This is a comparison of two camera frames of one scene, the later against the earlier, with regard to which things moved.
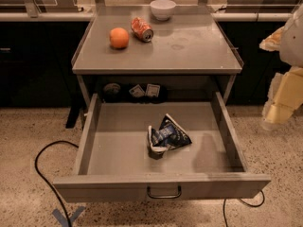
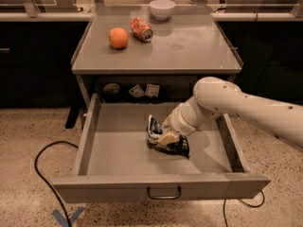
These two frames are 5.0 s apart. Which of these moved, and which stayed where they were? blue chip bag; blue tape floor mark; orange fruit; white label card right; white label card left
Moved: blue chip bag
Stayed: white label card left; orange fruit; blue tape floor mark; white label card right
